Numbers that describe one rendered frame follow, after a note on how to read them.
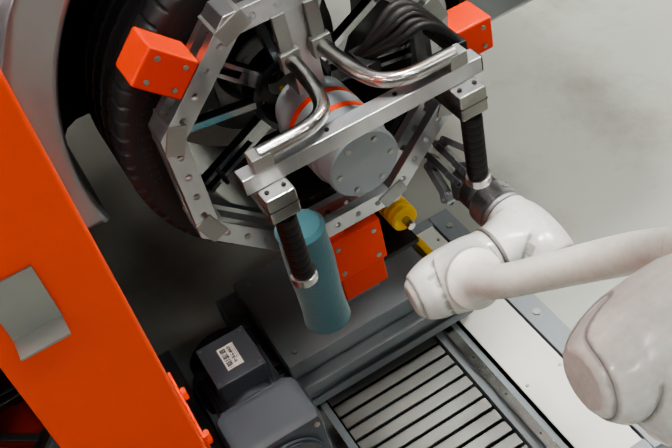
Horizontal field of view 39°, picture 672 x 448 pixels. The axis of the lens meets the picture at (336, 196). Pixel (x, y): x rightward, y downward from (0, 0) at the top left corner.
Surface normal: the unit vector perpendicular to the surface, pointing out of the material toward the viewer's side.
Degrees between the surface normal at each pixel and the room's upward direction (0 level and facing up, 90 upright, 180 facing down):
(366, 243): 90
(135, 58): 45
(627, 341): 20
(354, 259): 90
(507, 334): 0
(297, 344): 0
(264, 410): 0
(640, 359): 35
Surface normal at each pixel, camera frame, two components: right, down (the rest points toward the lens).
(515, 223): -0.22, -0.67
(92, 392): 0.49, 0.54
